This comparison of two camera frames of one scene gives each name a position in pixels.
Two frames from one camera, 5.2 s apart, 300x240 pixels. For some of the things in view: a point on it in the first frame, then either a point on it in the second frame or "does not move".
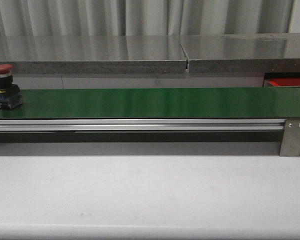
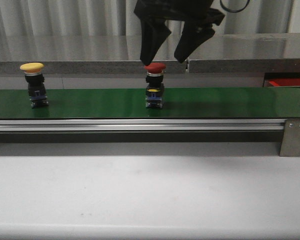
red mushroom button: [7, 95] to [155, 67]
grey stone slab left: [61, 54] does not move
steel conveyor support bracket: [292, 137] does not move
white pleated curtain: [129, 17] does not move
